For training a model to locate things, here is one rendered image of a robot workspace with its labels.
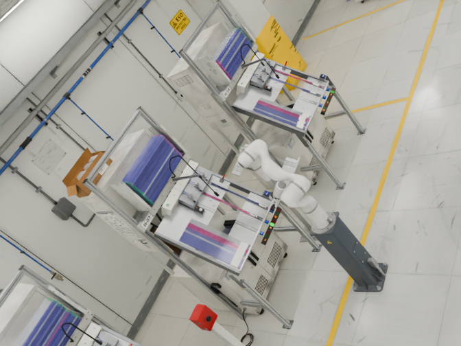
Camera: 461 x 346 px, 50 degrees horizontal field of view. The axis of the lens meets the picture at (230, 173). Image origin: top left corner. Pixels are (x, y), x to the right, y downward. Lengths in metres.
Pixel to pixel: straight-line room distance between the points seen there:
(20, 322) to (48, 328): 0.22
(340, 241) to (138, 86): 3.17
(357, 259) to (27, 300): 2.27
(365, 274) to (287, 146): 1.53
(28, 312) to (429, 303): 2.66
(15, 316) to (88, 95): 2.64
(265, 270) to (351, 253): 1.00
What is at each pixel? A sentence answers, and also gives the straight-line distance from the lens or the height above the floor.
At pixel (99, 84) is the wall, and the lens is 5.48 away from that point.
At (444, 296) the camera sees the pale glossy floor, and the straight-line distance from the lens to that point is 3.67.
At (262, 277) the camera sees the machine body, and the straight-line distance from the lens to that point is 4.32.
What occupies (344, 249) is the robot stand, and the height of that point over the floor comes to 0.49.
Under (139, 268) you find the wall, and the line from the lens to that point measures 5.48.
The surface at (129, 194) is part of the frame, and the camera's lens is 3.68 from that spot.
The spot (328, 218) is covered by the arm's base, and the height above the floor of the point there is 0.74.
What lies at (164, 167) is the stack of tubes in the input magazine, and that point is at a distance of 3.85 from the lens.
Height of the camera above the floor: 2.93
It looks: 28 degrees down
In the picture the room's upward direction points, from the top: 43 degrees counter-clockwise
